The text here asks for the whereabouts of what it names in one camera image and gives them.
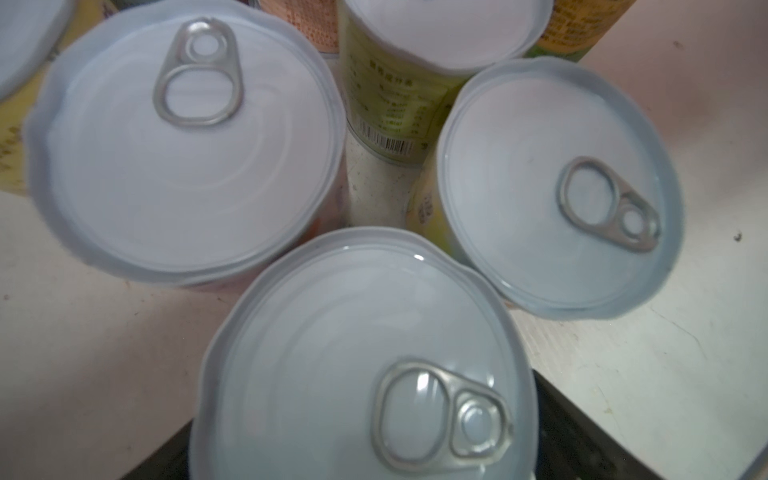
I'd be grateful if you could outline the pink label can centre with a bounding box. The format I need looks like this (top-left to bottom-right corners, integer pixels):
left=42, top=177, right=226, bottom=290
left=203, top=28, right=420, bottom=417
left=23, top=1, right=348, bottom=289

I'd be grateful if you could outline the orange label can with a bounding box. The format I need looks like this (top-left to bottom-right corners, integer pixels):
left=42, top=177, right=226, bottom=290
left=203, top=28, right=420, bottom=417
left=249, top=0, right=339, bottom=57

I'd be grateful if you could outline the yellow green label can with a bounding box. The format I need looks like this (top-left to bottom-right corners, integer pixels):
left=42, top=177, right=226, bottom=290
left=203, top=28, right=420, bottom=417
left=524, top=0, right=635, bottom=62

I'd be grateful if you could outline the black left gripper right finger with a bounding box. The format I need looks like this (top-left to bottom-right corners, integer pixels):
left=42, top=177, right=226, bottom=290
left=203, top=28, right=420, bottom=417
left=533, top=371, right=661, bottom=480

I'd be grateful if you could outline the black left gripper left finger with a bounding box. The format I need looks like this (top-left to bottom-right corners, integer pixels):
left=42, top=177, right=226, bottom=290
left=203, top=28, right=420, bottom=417
left=122, top=420, right=193, bottom=480

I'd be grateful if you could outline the yellow label can front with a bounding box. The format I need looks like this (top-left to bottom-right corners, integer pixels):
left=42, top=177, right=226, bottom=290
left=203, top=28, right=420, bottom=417
left=405, top=57, right=684, bottom=320

